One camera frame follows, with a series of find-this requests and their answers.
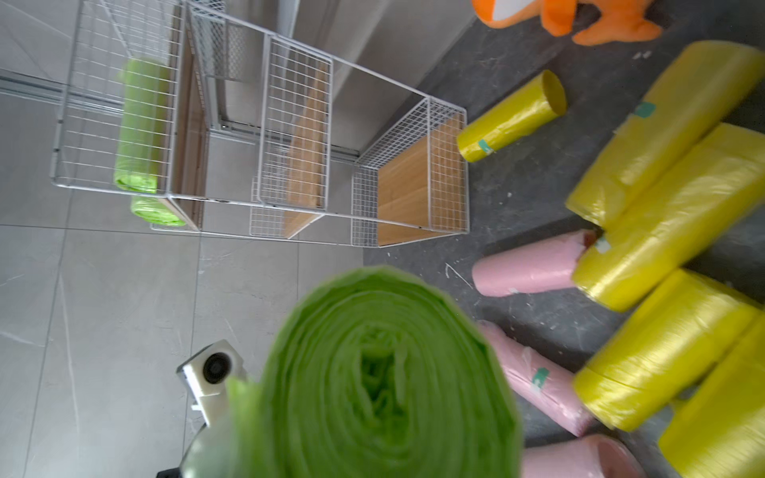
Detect pink roll lower left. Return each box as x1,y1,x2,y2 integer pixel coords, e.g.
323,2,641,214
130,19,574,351
521,434,647,478

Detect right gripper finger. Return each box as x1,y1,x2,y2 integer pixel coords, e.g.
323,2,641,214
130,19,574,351
155,418,239,478

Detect yellow roll near shelf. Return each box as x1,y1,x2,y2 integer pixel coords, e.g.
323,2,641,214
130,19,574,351
457,70,568,163

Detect yellow roll middle right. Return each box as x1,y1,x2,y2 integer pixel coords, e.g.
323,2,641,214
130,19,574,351
659,317,764,477

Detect green roll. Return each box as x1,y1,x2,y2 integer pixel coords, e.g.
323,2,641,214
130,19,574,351
114,59,171,194
228,266,524,477
131,196,185,227

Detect white wire three-tier shelf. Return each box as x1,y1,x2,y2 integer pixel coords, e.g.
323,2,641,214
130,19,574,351
50,1,470,248

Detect pink roll upper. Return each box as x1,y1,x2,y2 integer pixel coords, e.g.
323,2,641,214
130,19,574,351
472,229,597,298

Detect orange shark plush toy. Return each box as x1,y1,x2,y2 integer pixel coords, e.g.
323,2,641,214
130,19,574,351
471,0,663,46

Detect pink roll left middle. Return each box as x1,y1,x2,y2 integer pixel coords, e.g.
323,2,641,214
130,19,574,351
478,321,596,437

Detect yellow roll upper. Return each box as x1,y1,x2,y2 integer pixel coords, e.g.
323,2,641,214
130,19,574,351
566,40,764,229

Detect pink roll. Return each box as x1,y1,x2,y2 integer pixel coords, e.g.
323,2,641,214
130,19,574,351
472,229,597,298
521,434,647,478
478,321,596,437

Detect yellow roll middle left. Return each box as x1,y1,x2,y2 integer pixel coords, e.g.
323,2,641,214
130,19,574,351
573,269,762,432

